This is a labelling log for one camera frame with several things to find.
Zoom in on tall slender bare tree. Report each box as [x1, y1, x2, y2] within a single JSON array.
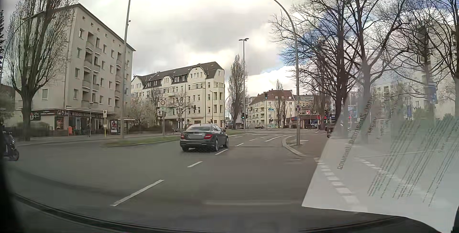
[[227, 54, 246, 129]]

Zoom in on cream building with dark roof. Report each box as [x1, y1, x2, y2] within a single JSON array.
[[131, 61, 226, 129]]

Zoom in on cream building with red roof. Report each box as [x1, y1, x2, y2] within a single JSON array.
[[247, 89, 295, 129]]

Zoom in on dark grey sedan car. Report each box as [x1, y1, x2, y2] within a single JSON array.
[[180, 123, 229, 153]]

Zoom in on small bare tree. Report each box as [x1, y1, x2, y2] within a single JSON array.
[[171, 90, 194, 130]]

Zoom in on grey asphalt road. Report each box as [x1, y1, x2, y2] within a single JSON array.
[[4, 128, 395, 231]]

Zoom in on low shop building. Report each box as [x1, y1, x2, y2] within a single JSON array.
[[287, 114, 328, 129]]

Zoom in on blossoming bush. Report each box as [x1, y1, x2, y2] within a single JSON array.
[[128, 97, 157, 132]]

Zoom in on grass traffic island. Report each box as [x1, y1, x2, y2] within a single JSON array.
[[100, 135, 181, 147]]

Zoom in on bus stop shelter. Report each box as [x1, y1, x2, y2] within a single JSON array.
[[109, 118, 136, 134]]

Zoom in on car's own bonnet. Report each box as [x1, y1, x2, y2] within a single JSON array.
[[11, 193, 442, 233]]

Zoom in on road markings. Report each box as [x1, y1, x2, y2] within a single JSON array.
[[110, 133, 363, 208]]

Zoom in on row of bare trees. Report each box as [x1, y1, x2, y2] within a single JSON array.
[[270, 0, 459, 140]]

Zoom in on grey apartment building with shops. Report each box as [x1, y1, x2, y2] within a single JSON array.
[[5, 3, 136, 136]]

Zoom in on pale building behind trees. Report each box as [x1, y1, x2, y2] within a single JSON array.
[[369, 21, 459, 122]]

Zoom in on blue sign on pole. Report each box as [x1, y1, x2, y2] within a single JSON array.
[[427, 81, 439, 105]]

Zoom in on large bare tree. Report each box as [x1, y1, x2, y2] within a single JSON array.
[[4, 0, 80, 142]]

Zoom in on person on motorcycle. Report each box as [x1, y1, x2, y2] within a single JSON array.
[[0, 120, 20, 161]]

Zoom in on double-headed lamp post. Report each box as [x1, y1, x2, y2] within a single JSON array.
[[239, 38, 249, 129]]

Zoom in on round road sign on post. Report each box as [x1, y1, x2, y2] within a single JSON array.
[[158, 99, 168, 136]]

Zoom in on curved street lamp post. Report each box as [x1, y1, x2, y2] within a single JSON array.
[[226, 0, 302, 146]]

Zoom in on tall grey lamp post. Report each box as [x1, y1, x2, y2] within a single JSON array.
[[120, 0, 134, 139]]

